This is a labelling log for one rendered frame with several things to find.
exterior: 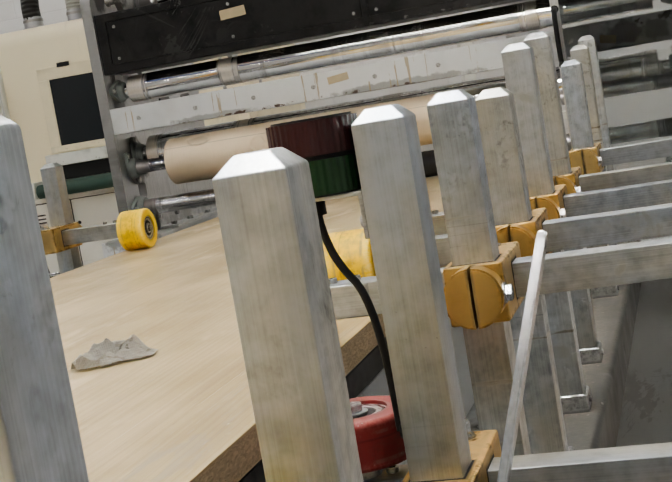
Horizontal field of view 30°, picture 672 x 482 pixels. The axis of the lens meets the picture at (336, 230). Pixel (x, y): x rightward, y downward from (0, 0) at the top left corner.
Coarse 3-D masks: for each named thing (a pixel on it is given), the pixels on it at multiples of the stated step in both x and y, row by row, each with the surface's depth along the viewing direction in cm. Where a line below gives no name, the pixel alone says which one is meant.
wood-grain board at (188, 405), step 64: (128, 256) 242; (192, 256) 220; (64, 320) 165; (128, 320) 155; (192, 320) 146; (128, 384) 114; (192, 384) 109; (128, 448) 90; (192, 448) 87; (256, 448) 91
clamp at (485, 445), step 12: (480, 432) 90; (492, 432) 89; (480, 444) 87; (492, 444) 87; (480, 456) 84; (492, 456) 86; (468, 468) 82; (480, 468) 82; (408, 480) 81; (432, 480) 80; (444, 480) 80; (456, 480) 80; (468, 480) 79; (480, 480) 81
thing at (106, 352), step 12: (132, 336) 127; (96, 348) 127; (108, 348) 127; (120, 348) 127; (132, 348) 126; (144, 348) 127; (84, 360) 124; (96, 360) 124; (108, 360) 124; (120, 360) 125
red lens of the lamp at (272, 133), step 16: (272, 128) 79; (288, 128) 78; (304, 128) 78; (320, 128) 78; (336, 128) 78; (272, 144) 80; (288, 144) 79; (304, 144) 78; (320, 144) 78; (336, 144) 79; (352, 144) 79
